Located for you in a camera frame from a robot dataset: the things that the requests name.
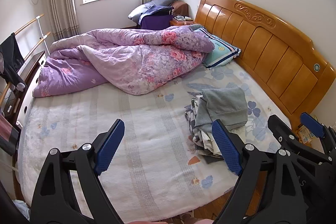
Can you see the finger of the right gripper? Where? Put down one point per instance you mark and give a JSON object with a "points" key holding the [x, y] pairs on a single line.
{"points": [[325, 134], [313, 168]]}

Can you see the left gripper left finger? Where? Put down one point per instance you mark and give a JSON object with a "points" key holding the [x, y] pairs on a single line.
{"points": [[68, 189]]}

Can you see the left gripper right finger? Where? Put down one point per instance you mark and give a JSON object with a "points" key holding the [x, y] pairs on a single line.
{"points": [[267, 189]]}

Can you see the grey hooded sweatshirt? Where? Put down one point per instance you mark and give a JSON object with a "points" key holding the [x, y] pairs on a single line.
{"points": [[225, 104]]}

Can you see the dark patterned folded clothes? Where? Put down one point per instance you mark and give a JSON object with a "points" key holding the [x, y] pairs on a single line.
{"points": [[203, 143]]}

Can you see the wooden clothes rack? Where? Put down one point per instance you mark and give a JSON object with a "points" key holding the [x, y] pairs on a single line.
{"points": [[31, 36]]}

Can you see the yellow tissue package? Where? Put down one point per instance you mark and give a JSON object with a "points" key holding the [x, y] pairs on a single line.
{"points": [[304, 134]]}

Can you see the wooden headboard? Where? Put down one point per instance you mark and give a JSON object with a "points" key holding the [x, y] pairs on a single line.
{"points": [[278, 56]]}

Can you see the floral bed sheet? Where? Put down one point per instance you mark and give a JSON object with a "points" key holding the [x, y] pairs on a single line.
{"points": [[156, 172]]}

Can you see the teal striped pillow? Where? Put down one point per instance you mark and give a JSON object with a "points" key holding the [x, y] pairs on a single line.
{"points": [[223, 51]]}

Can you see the purple floral quilt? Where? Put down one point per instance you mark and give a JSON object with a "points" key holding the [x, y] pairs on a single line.
{"points": [[135, 61]]}

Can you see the black garment on rack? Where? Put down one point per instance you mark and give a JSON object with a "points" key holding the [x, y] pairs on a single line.
{"points": [[11, 63]]}

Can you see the far wooden nightstand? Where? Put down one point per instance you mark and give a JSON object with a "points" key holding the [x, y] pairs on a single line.
{"points": [[181, 21]]}

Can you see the blue grey pillows pile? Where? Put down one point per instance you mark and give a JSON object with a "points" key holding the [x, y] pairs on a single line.
{"points": [[157, 14]]}

